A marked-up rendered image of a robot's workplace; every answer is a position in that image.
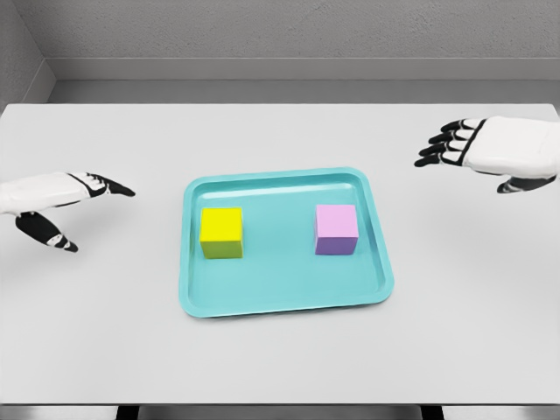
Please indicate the teal rectangular tray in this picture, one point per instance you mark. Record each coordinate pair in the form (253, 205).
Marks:
(284, 280)

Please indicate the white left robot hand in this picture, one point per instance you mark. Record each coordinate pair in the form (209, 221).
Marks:
(48, 191)

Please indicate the pink cube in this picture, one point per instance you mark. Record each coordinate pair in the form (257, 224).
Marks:
(336, 223)

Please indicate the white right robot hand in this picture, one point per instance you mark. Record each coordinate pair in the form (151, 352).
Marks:
(512, 144)

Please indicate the yellow cube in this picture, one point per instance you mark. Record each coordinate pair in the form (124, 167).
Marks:
(221, 225)

